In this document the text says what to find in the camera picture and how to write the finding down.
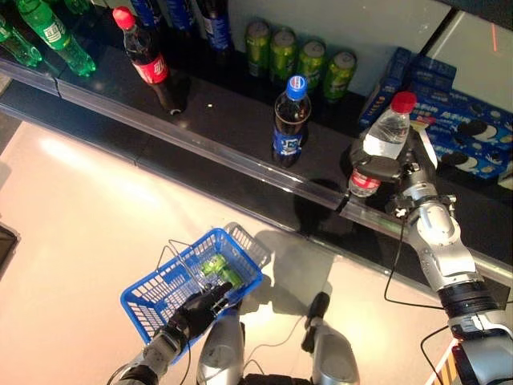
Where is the cola bottle red label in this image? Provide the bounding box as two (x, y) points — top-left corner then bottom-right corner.
(111, 6), (189, 117)

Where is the black shelf base deck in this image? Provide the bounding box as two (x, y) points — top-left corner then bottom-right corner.
(0, 82), (513, 306)

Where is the blue plastic shopping basket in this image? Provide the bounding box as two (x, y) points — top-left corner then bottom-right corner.
(119, 227), (265, 357)

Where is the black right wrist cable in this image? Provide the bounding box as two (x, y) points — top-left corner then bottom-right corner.
(383, 216), (456, 380)

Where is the small water bottle red cap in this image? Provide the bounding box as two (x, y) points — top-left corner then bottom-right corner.
(347, 91), (418, 198)

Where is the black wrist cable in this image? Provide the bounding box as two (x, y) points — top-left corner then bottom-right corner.
(176, 338), (193, 385)
(383, 216), (456, 380)

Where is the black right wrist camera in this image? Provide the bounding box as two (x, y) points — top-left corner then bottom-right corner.
(386, 194), (414, 220)

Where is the black gondola base deck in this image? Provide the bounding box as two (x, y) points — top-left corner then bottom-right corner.
(0, 222), (21, 278)

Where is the plain blue cookie box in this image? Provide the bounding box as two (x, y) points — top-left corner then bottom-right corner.
(386, 47), (458, 87)

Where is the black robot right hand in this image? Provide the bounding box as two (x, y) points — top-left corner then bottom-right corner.
(347, 127), (438, 192)

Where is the blue oreo cookie box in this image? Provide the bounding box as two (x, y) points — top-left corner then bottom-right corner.
(410, 83), (513, 161)
(434, 146), (513, 188)

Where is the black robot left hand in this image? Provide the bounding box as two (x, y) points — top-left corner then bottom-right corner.
(165, 282), (236, 342)

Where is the dark robot torso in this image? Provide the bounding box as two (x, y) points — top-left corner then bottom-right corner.
(239, 371), (314, 385)

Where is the yellow black hazard tape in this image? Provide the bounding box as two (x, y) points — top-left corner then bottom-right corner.
(423, 340), (458, 385)

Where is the pepsi cola bottle blue cap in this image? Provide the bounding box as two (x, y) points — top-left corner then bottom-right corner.
(130, 0), (162, 30)
(272, 74), (313, 168)
(164, 0), (198, 34)
(199, 0), (236, 53)

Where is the narrow blue cookie box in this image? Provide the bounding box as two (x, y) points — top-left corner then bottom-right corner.
(358, 75), (398, 130)

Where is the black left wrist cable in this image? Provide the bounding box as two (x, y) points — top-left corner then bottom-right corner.
(176, 338), (193, 385)

